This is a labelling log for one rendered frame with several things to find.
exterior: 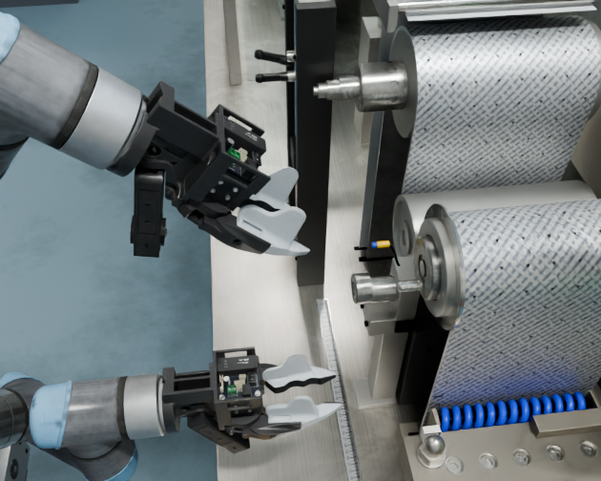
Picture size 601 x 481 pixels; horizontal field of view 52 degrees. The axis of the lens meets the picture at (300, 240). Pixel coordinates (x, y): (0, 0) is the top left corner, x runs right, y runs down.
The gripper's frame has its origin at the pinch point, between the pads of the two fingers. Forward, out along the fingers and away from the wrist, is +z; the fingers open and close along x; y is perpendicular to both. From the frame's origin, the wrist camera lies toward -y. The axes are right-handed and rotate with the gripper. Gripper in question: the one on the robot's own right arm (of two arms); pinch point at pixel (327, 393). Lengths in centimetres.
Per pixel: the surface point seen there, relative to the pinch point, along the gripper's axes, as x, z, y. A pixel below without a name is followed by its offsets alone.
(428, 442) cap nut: -7.0, 11.6, -2.0
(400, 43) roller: 34.2, 14.1, 28.8
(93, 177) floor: 177, -74, -109
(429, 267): 4.0, 11.6, 18.3
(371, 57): 73, 20, 4
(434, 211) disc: 10.6, 13.6, 20.5
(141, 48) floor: 288, -59, -109
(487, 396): -0.3, 22.1, -5.0
